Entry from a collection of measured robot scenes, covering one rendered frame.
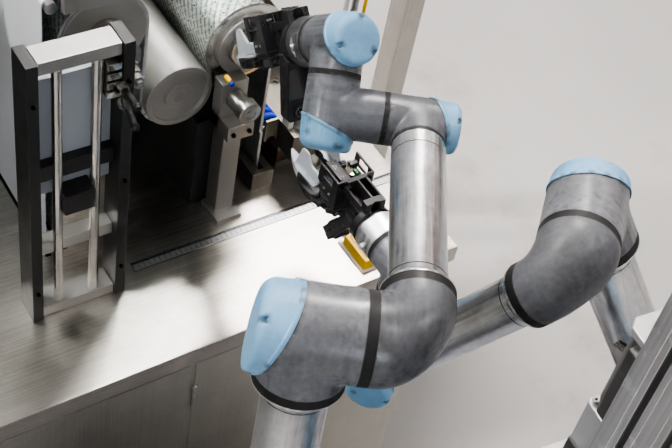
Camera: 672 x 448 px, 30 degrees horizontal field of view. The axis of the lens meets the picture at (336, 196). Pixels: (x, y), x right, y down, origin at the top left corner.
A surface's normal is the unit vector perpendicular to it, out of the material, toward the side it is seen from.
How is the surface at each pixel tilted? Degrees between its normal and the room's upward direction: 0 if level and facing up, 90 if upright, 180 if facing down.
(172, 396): 90
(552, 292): 65
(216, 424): 90
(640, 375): 90
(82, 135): 90
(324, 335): 43
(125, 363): 0
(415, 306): 13
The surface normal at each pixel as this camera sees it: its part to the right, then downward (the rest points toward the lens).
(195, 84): 0.53, 0.66
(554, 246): -0.50, -0.33
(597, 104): 0.15, -0.69
